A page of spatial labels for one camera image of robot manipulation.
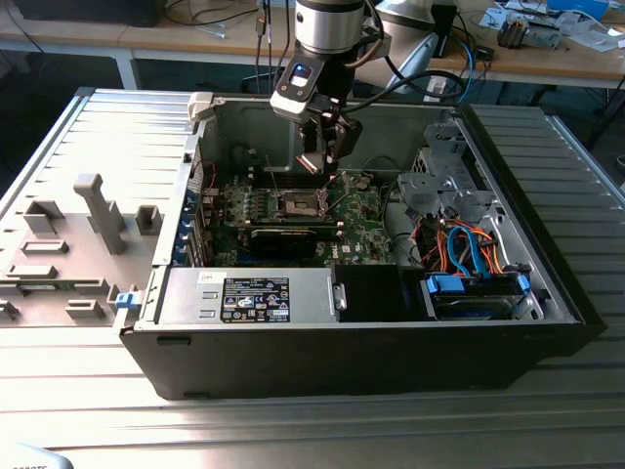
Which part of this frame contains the blue data wire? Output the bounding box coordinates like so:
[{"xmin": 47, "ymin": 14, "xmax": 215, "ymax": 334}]
[{"xmin": 446, "ymin": 223, "xmax": 492, "ymax": 278}]

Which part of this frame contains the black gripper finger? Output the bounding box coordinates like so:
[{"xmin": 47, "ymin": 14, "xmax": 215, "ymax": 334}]
[
  {"xmin": 297, "ymin": 120, "xmax": 327, "ymax": 171},
  {"xmin": 326, "ymin": 118, "xmax": 363, "ymax": 166}
]

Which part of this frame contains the silver CPU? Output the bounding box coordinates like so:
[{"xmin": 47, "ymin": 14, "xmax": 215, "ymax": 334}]
[{"xmin": 296, "ymin": 151, "xmax": 327, "ymax": 176}]

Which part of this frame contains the green RAM stick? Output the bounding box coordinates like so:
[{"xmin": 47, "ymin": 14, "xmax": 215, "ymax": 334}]
[{"xmin": 19, "ymin": 279, "xmax": 63, "ymax": 293}]

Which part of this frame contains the black desktop device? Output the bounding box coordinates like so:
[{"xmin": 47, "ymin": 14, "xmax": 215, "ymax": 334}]
[{"xmin": 19, "ymin": 0, "xmax": 163, "ymax": 28}]

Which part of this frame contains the wooden desk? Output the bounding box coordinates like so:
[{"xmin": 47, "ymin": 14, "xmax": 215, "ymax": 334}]
[
  {"xmin": 0, "ymin": 0, "xmax": 299, "ymax": 92},
  {"xmin": 422, "ymin": 0, "xmax": 625, "ymax": 92}
]

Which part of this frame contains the silver power supply unit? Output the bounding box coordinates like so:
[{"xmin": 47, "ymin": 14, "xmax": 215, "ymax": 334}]
[{"xmin": 154, "ymin": 266, "xmax": 349, "ymax": 327}]

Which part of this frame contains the hard disk in blue carrier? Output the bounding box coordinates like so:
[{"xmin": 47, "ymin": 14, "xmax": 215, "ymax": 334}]
[{"xmin": 420, "ymin": 272, "xmax": 532, "ymax": 322}]

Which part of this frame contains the grey metal drive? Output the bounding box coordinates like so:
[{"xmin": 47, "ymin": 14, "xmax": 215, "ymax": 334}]
[{"xmin": 526, "ymin": 19, "xmax": 563, "ymax": 50}]

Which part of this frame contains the black plastic shroud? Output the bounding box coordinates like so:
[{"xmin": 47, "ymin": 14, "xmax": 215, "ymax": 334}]
[{"xmin": 335, "ymin": 265, "xmax": 427, "ymax": 324}]

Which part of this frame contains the black upright box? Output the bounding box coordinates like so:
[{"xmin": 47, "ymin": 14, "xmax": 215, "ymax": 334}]
[{"xmin": 432, "ymin": 2, "xmax": 460, "ymax": 59}]

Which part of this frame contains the black graphics card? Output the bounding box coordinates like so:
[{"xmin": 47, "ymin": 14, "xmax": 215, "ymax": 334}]
[{"xmin": 247, "ymin": 225, "xmax": 319, "ymax": 261}]

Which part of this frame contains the grey parts rack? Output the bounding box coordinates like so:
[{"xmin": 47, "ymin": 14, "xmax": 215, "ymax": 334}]
[{"xmin": 0, "ymin": 172, "xmax": 165, "ymax": 329}]

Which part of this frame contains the black open PC case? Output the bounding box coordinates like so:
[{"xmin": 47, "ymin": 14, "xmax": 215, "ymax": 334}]
[{"xmin": 118, "ymin": 89, "xmax": 607, "ymax": 403}]

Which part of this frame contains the metal socket cover frame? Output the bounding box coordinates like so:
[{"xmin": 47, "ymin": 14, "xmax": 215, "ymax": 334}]
[{"xmin": 315, "ymin": 170, "xmax": 351, "ymax": 219}]

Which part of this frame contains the green Dell motherboard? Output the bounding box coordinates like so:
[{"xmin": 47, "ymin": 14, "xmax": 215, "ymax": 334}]
[{"xmin": 213, "ymin": 168, "xmax": 399, "ymax": 269}]

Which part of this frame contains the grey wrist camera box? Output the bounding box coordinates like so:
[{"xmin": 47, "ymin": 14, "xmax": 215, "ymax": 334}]
[{"xmin": 358, "ymin": 32, "xmax": 393, "ymax": 67}]

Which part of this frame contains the orange wire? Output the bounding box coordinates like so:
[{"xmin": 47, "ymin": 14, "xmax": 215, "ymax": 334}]
[
  {"xmin": 434, "ymin": 222, "xmax": 448, "ymax": 273},
  {"xmin": 478, "ymin": 227, "xmax": 510, "ymax": 276}
]

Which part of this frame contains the light blue box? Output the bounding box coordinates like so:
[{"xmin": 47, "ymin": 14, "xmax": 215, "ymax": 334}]
[{"xmin": 545, "ymin": 0, "xmax": 612, "ymax": 21}]

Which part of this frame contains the white case release latch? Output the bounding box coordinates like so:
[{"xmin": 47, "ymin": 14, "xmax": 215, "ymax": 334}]
[{"xmin": 187, "ymin": 91, "xmax": 217, "ymax": 123}]

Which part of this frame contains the blue plastic latch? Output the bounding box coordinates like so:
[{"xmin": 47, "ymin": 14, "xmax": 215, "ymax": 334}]
[{"xmin": 114, "ymin": 290, "xmax": 142, "ymax": 312}]

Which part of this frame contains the metal CPU socket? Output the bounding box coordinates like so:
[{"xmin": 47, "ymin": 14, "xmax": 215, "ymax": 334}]
[{"xmin": 278, "ymin": 189, "xmax": 327, "ymax": 219}]

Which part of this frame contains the silver metal disk bay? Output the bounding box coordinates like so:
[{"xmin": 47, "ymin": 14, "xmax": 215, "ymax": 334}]
[{"xmin": 396, "ymin": 120, "xmax": 497, "ymax": 224}]

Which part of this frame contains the black CPU cooler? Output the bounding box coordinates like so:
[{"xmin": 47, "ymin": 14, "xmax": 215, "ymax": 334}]
[{"xmin": 496, "ymin": 13, "xmax": 531, "ymax": 49}]

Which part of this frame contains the white device with print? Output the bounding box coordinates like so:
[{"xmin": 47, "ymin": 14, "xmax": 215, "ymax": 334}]
[{"xmin": 0, "ymin": 441, "xmax": 75, "ymax": 469}]

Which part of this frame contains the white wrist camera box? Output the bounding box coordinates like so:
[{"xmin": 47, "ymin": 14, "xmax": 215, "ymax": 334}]
[{"xmin": 270, "ymin": 57, "xmax": 324, "ymax": 123}]

